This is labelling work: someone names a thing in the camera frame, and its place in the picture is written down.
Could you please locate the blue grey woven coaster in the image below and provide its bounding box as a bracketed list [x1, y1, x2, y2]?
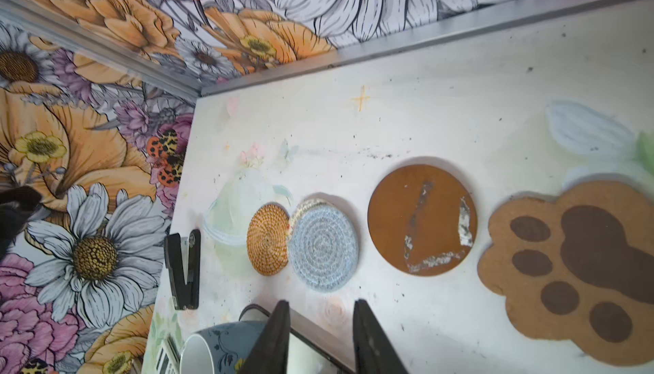
[287, 201, 359, 293]

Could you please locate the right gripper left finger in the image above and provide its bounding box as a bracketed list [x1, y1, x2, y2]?
[239, 300, 291, 374]

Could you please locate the glossy brown round coaster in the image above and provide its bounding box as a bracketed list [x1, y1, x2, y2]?
[367, 164, 478, 277]

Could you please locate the woven straw round coaster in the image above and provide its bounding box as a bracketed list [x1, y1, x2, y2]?
[246, 202, 290, 276]

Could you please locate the white calculator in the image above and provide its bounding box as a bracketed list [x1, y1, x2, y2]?
[155, 336, 181, 374]

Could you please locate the brown paw shaped coaster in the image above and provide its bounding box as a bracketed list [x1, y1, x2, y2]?
[478, 181, 653, 367]

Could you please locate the blue floral mug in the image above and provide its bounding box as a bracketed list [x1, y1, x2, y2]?
[180, 321, 265, 374]

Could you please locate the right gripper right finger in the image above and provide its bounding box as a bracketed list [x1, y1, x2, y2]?
[353, 299, 408, 374]

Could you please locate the strawberry print serving tray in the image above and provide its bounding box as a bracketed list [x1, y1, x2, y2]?
[237, 303, 356, 374]

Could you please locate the black stapler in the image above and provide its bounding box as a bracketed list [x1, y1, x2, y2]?
[163, 229, 202, 310]

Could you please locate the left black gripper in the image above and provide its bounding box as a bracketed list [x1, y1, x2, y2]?
[1, 186, 42, 260]

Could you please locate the beige woven round coaster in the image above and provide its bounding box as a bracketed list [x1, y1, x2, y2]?
[287, 199, 327, 236]

